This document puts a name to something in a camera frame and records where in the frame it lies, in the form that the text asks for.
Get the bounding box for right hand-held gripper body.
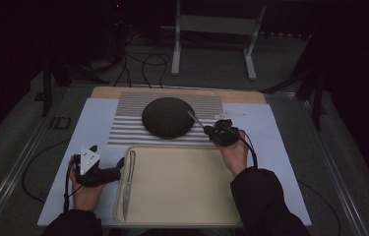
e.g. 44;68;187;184
212;110;248;148

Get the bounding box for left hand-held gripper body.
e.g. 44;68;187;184
73;147;122;189

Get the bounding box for silver fork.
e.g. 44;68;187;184
186;110;207;130

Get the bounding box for silver knife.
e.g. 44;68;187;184
122;149;137;222

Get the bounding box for dark round plate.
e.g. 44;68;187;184
141;96;196;140

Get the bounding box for beige tray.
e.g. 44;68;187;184
114;145;242;226

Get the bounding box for person's right hand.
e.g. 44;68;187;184
215;130;250;178

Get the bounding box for person's left hand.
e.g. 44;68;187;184
68;156;106;212

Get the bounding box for pale blue table sheet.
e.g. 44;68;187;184
36;97;313;228

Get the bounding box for striped placemat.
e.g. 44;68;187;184
106;91;224;148

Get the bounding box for black stand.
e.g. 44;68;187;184
260;32;329;132
40;52;111;118

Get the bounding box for white metal stand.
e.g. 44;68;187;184
170;0;268;82

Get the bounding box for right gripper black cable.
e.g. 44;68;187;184
236;130;259;170

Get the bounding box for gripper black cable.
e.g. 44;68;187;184
236;130;259;170
62;160;77;214

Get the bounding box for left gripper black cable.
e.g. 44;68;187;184
62;160;77;214

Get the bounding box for thin black looped cable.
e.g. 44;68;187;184
21;139;72;203

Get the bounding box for metal rail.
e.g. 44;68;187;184
265;91;369;236
0;94;75;236

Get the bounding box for tangled black cables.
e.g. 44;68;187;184
112;32;171;89

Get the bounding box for thin black curved cable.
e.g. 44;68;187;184
298;180;342;236

